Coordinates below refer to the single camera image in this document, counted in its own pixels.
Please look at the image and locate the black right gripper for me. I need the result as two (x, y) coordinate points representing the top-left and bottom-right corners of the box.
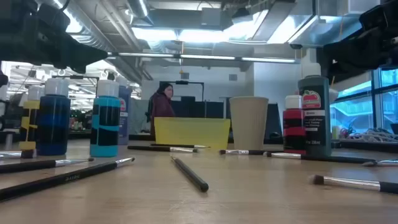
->
(323, 18), (398, 72)

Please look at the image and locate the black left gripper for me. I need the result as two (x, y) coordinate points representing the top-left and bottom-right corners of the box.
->
(0, 15), (108, 74)

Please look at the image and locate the small light blue paint bottle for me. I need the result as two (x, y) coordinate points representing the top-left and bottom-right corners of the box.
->
(90, 80), (121, 158)

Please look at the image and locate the large purple paint bottle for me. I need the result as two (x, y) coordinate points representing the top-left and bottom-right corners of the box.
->
(115, 76), (133, 146)

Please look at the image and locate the small dark blue paint bottle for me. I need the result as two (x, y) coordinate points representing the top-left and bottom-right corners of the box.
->
(36, 78), (72, 156)

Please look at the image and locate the small red paint bottle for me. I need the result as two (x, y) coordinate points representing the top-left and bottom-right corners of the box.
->
(282, 95), (307, 156)

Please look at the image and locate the large dark green paint bottle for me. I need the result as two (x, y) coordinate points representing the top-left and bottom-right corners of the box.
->
(297, 60), (332, 157)

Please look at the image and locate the round-head black-handled paintbrush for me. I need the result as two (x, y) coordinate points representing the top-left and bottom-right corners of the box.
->
(0, 149), (37, 159)

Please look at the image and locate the fluffy-head black-handled paintbrush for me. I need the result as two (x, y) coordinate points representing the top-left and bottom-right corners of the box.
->
(309, 174), (398, 195)

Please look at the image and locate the flat-head black-handled paintbrush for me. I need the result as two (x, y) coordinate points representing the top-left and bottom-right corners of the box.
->
(218, 149), (284, 156)

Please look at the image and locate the small yellow black-labelled paint bottle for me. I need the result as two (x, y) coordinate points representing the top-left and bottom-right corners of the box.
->
(19, 85), (44, 151)

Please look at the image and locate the black framed window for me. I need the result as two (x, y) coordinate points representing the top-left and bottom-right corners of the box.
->
(329, 67), (398, 138)

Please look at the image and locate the grey cloth cover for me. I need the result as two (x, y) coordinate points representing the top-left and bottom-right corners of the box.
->
(129, 98), (152, 135)

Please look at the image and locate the person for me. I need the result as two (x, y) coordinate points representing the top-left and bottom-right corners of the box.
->
(146, 82), (177, 138)

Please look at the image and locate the black trapezoid screen back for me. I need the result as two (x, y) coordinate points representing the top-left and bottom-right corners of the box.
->
(266, 103), (284, 139)

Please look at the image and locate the ribbed beige paper cup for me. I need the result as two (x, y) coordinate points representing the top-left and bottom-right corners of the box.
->
(229, 96), (269, 151)

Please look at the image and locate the long suspended light bar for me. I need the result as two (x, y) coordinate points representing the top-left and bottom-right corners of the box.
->
(106, 51), (301, 65)

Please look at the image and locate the black partition panel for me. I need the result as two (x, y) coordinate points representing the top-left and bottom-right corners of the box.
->
(170, 95), (225, 119)

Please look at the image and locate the yellow translucent plastic bin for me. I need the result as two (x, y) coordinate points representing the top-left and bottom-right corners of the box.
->
(154, 116), (231, 151)

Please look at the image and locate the silver rectangular ceiling duct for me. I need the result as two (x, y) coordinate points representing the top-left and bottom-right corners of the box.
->
(267, 0), (361, 47)

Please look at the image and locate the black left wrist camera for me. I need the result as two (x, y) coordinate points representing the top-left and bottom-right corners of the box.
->
(37, 2), (72, 34)

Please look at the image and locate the silver round ceiling duct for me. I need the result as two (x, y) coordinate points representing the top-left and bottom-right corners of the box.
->
(126, 0), (153, 19)

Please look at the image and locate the white coiled cable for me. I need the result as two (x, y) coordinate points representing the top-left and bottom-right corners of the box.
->
(345, 127), (398, 144)

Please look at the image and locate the black aluminium table frame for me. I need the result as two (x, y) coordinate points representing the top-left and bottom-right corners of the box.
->
(67, 133), (398, 154)

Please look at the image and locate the yellow pendant cord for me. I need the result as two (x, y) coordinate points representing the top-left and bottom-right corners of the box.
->
(179, 40), (185, 75)

